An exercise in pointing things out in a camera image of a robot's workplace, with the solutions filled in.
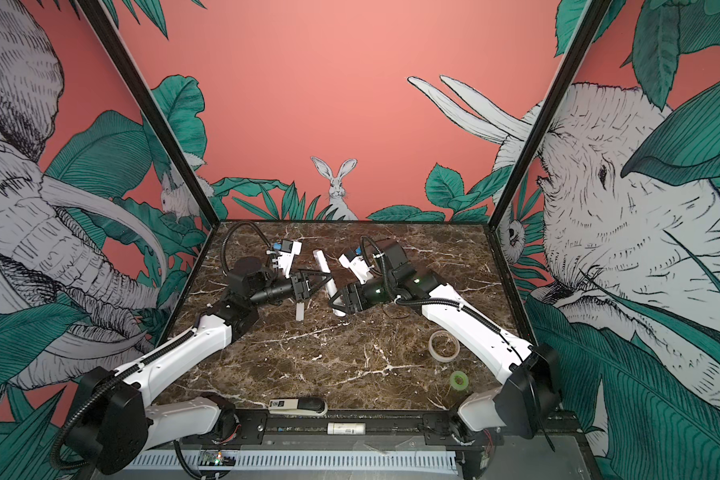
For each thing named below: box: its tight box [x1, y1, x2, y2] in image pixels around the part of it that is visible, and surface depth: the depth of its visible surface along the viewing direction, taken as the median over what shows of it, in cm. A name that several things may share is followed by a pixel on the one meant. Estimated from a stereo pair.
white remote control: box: [313, 249, 347, 317], surface depth 73 cm
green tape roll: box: [450, 370, 469, 391], surface depth 83 cm
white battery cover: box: [296, 302, 305, 321], surface depth 97 cm
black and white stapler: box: [268, 397, 328, 416], surface depth 76 cm
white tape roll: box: [428, 330, 461, 363], surface depth 90 cm
